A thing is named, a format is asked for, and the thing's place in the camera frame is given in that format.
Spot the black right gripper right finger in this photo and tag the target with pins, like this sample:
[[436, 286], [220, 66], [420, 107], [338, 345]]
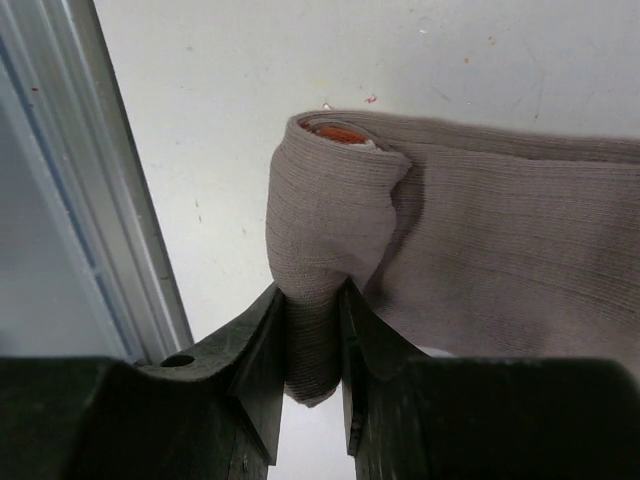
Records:
[[411, 416]]

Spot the aluminium extrusion rail frame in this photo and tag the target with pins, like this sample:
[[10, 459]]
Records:
[[84, 267]]

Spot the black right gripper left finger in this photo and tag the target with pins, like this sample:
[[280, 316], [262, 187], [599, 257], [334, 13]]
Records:
[[211, 411]]

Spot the beige sock with rust stripes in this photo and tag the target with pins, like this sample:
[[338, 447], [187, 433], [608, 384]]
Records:
[[467, 240]]

